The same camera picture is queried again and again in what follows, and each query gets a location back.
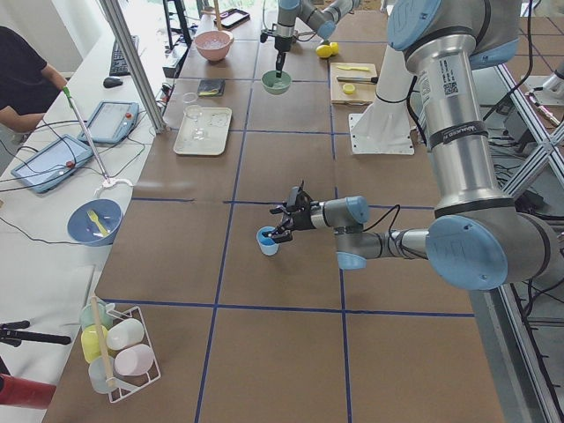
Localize light blue plastic cup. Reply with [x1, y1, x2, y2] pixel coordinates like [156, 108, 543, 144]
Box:
[256, 226, 278, 256]

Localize green bowl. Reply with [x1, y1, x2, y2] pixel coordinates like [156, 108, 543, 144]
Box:
[261, 70, 293, 95]

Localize pink bowl with ice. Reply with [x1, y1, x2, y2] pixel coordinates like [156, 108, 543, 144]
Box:
[194, 31, 234, 62]

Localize blue bowl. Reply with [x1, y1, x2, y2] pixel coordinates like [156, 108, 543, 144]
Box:
[67, 198, 122, 247]

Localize yellow lemon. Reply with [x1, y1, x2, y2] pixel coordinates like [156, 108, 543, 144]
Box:
[329, 41, 339, 56]
[315, 44, 333, 59]

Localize dark tray with glasses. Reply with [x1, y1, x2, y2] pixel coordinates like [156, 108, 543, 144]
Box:
[219, 8, 250, 30]

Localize wooden cutting board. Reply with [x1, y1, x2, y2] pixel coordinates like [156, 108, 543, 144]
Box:
[330, 62, 378, 105]

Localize half lemon slice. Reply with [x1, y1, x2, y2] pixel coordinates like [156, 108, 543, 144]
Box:
[342, 83, 356, 94]

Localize yellow plastic knife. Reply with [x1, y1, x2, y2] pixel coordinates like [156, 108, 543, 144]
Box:
[336, 65, 371, 72]

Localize metal muddler black cap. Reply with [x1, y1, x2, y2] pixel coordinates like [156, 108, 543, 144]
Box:
[336, 76, 378, 85]

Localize clear glass coaster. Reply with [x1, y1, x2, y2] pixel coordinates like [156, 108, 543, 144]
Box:
[182, 93, 198, 104]

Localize clear wine glass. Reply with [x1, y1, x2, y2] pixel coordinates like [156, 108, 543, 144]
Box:
[184, 103, 206, 141]

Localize cream serving tray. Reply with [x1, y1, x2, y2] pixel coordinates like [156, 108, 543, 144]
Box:
[173, 107, 232, 156]

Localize black keyboard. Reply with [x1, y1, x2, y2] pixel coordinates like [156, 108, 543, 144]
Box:
[108, 41, 130, 77]

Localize black computer mouse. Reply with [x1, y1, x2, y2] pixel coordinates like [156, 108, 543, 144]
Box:
[102, 77, 123, 89]

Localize far blue teach pendant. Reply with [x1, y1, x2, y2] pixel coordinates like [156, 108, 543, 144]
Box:
[86, 100, 140, 145]

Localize blue teach pendant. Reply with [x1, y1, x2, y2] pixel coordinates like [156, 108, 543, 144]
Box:
[11, 135, 93, 193]
[86, 100, 140, 145]

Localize white plastic cup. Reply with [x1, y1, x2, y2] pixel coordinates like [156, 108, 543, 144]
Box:
[106, 318, 145, 351]

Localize yellow plastic fork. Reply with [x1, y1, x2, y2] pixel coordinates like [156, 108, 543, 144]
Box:
[87, 209, 109, 237]

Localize pink plastic cup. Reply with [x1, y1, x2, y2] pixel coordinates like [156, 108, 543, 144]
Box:
[115, 344, 155, 376]

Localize green plastic cup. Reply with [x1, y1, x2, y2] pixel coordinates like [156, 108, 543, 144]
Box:
[79, 299, 115, 330]

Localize reacher grabber stick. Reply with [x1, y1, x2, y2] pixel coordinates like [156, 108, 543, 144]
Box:
[62, 86, 134, 198]

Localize yellow plastic cup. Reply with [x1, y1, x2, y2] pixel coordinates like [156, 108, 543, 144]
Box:
[80, 324, 101, 364]

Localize clear plastic cup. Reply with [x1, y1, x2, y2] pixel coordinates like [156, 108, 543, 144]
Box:
[88, 356, 116, 394]

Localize near blue teach pendant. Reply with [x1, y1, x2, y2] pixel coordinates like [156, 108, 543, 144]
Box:
[11, 135, 93, 193]

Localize person in black shirt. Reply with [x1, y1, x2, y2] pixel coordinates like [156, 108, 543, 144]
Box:
[1, 26, 67, 133]

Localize black tripod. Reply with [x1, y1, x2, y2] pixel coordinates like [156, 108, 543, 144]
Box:
[1, 320, 71, 347]

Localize red cylinder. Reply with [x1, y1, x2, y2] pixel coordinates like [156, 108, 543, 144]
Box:
[0, 374, 56, 409]

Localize aluminium frame post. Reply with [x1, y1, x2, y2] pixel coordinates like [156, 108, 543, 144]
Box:
[100, 0, 167, 134]

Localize white wire cup rack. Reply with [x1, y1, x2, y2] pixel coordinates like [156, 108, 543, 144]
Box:
[91, 299, 161, 404]

